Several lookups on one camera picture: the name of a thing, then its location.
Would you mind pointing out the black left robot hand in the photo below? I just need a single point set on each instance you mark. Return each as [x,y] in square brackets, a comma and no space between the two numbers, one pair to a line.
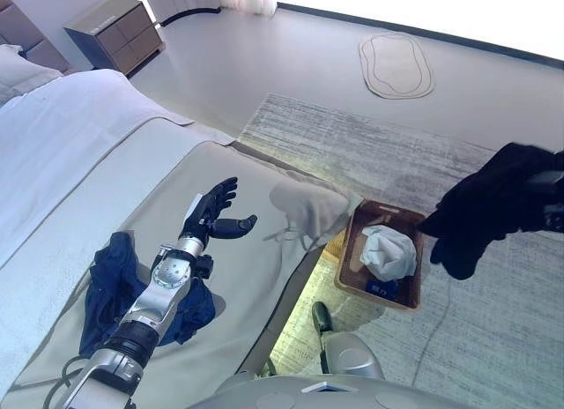
[207,208]

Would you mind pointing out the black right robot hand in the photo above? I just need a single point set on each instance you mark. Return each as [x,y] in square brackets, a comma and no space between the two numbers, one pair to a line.
[548,177]

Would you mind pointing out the black garment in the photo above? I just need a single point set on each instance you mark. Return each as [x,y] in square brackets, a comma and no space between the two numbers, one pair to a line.
[484,206]

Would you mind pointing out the blue garment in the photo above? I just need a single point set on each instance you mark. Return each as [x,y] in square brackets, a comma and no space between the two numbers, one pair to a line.
[114,277]

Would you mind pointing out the white garment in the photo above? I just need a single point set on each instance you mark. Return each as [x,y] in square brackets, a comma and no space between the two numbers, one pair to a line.
[388,252]

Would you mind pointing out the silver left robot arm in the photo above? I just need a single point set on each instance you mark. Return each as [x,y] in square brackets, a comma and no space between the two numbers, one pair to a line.
[169,272]

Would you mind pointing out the bed with beige cover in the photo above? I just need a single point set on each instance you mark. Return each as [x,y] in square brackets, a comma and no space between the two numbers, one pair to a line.
[242,272]

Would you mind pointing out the brown wicker basket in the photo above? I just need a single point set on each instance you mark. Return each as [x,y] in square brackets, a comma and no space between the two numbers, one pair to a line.
[348,259]

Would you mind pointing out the white duvet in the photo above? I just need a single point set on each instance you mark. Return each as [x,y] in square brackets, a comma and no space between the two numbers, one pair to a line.
[66,140]

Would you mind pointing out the oval beige floor mat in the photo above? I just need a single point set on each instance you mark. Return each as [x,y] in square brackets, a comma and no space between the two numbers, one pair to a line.
[396,65]

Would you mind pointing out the brown wooden nightstand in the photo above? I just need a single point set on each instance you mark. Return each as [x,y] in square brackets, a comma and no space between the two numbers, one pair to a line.
[119,39]

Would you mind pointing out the silver robot right leg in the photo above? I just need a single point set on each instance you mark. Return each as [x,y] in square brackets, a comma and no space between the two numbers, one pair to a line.
[352,351]

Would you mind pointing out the grey robot torso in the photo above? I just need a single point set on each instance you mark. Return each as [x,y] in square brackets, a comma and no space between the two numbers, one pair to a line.
[330,396]

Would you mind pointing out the large plain pillow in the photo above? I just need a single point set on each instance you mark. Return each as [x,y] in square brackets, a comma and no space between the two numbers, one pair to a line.
[26,74]

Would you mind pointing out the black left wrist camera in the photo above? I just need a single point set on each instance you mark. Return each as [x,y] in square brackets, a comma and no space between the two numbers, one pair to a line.
[204,267]

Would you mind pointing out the beige upholstered bed frame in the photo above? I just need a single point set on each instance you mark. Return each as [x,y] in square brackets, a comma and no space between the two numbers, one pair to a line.
[35,34]

